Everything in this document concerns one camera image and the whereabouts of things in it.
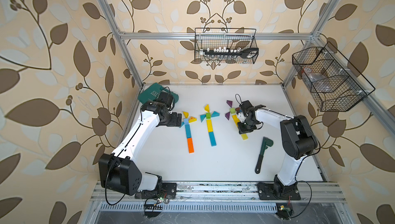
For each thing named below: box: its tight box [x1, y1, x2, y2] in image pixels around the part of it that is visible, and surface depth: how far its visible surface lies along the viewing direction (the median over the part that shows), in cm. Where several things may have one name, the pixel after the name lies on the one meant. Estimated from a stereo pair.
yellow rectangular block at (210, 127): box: [206, 119, 214, 133], surface depth 101 cm
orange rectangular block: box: [186, 137, 195, 154], surface depth 91 cm
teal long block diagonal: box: [184, 124, 192, 139], surface depth 96 cm
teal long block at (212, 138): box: [208, 131, 218, 147], surface depth 93 cm
